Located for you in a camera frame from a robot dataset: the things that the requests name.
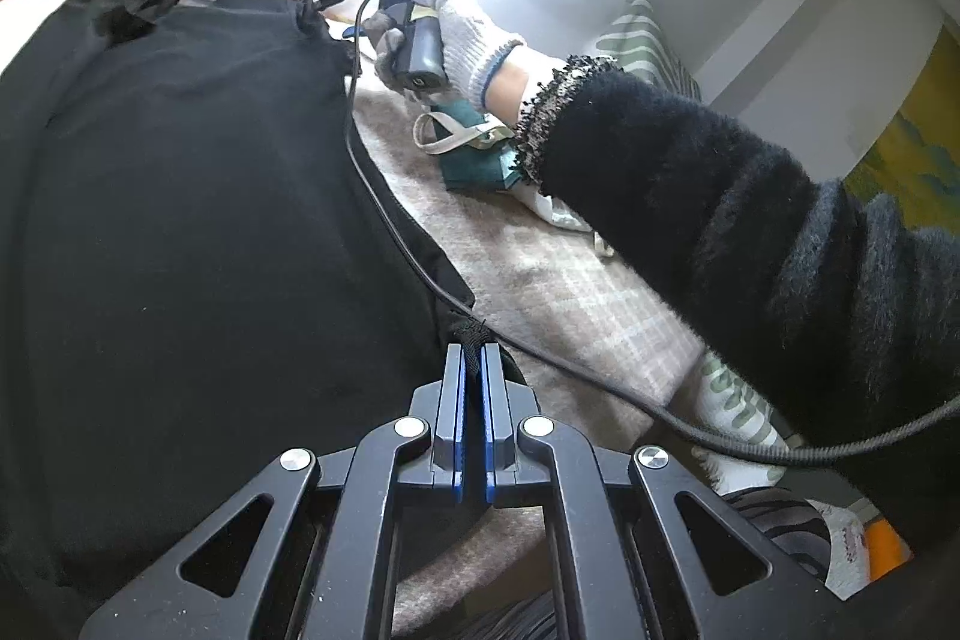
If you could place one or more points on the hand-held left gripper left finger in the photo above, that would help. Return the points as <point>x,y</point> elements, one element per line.
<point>454,415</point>

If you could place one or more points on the person's right forearm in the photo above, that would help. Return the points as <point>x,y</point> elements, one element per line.
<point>720,235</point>

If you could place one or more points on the green striped pillow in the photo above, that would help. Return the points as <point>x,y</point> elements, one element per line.
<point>649,48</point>

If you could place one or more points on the person's right hand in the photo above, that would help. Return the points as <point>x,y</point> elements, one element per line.
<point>465,48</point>

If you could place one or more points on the beige plaid blanket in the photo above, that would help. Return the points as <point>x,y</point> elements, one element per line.
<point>555,302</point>

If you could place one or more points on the cream and green garment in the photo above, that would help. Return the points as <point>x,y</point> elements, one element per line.
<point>469,156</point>

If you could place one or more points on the dark striped cloth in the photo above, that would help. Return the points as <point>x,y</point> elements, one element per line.
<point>780,527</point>

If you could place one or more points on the black garment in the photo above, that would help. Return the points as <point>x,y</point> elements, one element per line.
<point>195,183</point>

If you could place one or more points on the orange and white packet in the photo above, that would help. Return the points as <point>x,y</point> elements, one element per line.
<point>877,546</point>

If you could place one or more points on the white leaf-patterned cloth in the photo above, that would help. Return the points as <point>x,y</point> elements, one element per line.
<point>731,400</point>

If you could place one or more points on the yellow painted cloth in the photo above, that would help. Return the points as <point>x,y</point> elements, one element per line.
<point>911,153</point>

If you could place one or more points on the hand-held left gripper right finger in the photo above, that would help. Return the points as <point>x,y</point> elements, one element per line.
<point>490,415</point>

